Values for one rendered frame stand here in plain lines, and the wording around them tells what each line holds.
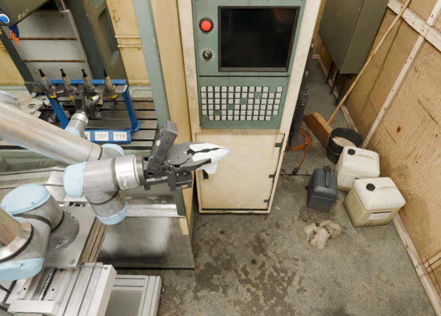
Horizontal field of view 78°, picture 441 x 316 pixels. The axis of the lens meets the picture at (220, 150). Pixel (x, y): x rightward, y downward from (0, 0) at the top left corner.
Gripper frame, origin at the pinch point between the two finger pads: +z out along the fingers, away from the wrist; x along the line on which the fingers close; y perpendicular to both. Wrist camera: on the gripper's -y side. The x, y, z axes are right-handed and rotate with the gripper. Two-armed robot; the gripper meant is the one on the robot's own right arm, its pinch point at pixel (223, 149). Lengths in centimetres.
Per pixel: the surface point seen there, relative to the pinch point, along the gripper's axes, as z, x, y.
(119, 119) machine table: -45, -117, 54
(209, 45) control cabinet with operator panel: 10, -70, -3
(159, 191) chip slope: -25, -70, 80
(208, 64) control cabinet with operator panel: 9, -71, 6
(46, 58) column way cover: -92, -170, 26
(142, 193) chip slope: -36, -73, 82
